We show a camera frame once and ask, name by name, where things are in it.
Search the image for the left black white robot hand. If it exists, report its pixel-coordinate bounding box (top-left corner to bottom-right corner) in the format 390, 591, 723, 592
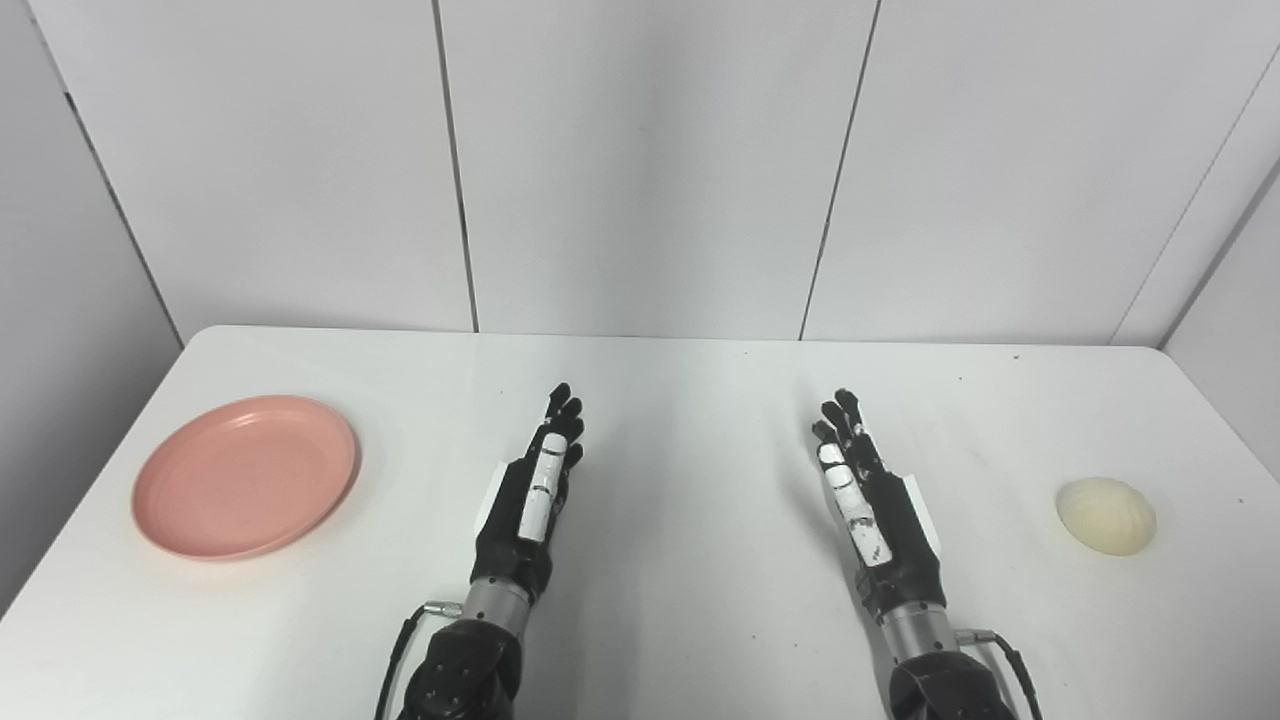
470, 383, 586, 604

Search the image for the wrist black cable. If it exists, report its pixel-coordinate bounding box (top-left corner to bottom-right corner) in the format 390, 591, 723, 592
374, 600, 464, 720
955, 628, 1044, 720

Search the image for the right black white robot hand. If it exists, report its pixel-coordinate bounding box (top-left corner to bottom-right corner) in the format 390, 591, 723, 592
812, 388, 949, 621

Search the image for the pink round plate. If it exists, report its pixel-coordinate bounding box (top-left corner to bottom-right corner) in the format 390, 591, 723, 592
131, 395, 360, 561

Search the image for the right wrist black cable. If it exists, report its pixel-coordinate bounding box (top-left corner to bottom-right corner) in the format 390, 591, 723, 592
955, 628, 1044, 720

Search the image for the cream steamed bun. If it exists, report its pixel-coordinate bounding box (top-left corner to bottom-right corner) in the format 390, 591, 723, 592
1056, 477, 1158, 557

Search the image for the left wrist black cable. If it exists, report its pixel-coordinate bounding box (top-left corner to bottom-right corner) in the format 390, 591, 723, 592
374, 600, 464, 720

